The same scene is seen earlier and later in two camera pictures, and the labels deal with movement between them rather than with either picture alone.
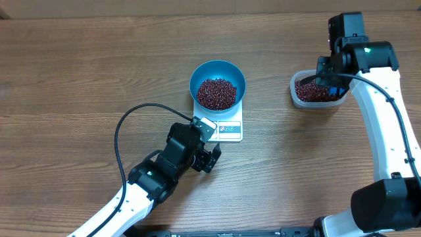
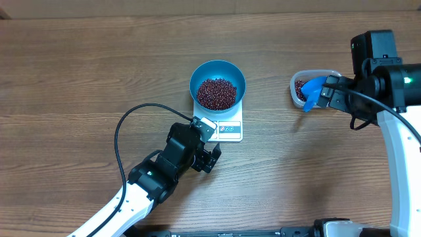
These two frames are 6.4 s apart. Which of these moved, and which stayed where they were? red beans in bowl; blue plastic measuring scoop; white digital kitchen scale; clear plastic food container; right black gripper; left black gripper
Moved: right black gripper; blue plastic measuring scoop
Stayed: red beans in bowl; white digital kitchen scale; left black gripper; clear plastic food container
